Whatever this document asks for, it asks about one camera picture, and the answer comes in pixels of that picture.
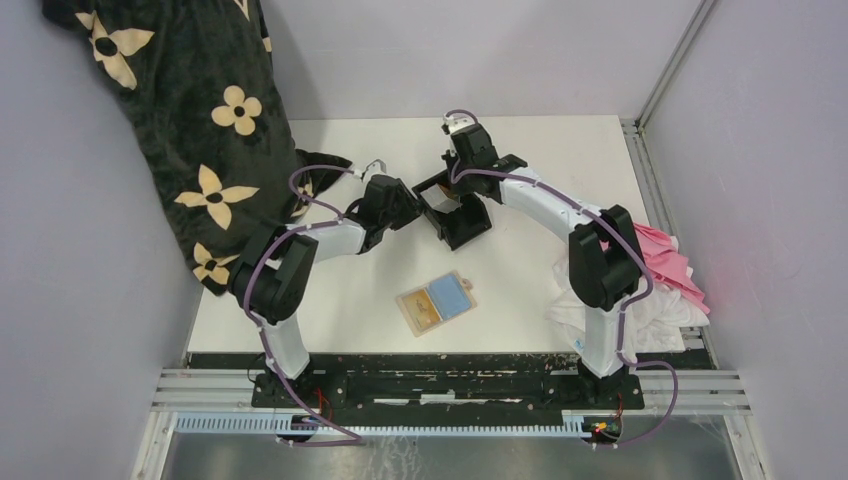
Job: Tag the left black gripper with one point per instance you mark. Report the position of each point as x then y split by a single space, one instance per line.
412 208

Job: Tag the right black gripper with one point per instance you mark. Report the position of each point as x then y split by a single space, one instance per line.
463 188

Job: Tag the black plastic tray box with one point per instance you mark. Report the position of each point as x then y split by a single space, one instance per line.
461 226

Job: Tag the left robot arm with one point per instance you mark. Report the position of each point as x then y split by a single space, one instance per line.
270 277

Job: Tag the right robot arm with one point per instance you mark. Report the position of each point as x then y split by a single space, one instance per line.
605 263

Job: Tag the stack of credit cards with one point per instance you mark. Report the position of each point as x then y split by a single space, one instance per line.
439 200

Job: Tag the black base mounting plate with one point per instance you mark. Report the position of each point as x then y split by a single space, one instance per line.
452 390

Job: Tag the pink cloth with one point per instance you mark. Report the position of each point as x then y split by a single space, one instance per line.
667 265

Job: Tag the black floral blanket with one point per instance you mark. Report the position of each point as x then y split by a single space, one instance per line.
195 79

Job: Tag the white cloth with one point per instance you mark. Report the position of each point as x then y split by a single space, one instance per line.
652 325

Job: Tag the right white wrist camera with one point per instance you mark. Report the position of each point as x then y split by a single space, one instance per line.
456 122

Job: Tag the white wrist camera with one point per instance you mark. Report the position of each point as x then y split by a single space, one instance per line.
375 167
456 122

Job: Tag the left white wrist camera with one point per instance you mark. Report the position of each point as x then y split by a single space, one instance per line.
375 167

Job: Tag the aluminium frame rail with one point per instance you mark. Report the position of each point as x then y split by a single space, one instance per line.
651 187

